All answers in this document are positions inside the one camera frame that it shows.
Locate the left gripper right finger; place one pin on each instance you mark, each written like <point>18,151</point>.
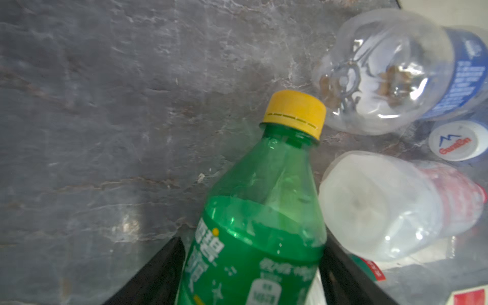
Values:
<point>344,282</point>

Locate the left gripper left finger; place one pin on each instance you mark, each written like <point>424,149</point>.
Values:
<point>158,281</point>

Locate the white bottle red cap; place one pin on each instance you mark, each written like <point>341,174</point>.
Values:
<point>383,208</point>

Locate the green soda bottle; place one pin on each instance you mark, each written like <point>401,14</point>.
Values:
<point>261,235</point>

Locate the clear bottle red white label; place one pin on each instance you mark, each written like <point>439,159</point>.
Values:
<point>450,271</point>

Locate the clear crushed water bottle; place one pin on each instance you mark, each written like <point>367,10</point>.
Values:
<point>460,140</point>

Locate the Pepsi water bottle blue label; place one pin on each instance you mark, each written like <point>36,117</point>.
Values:
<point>391,67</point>

